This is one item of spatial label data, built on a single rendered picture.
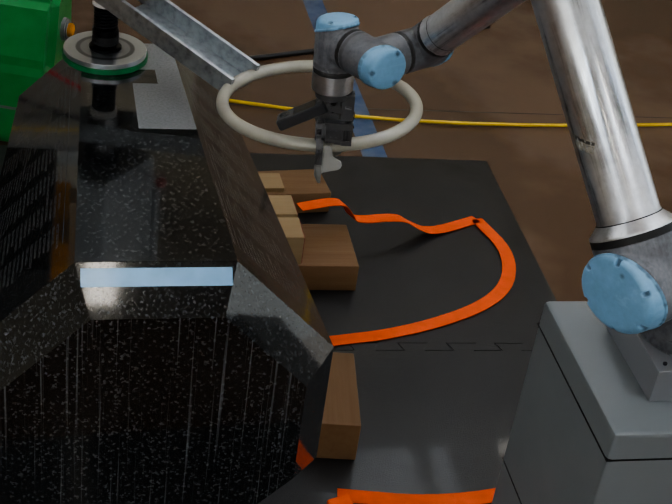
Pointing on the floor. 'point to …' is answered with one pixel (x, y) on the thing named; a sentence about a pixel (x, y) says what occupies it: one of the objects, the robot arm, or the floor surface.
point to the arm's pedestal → (584, 422)
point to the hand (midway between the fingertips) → (316, 171)
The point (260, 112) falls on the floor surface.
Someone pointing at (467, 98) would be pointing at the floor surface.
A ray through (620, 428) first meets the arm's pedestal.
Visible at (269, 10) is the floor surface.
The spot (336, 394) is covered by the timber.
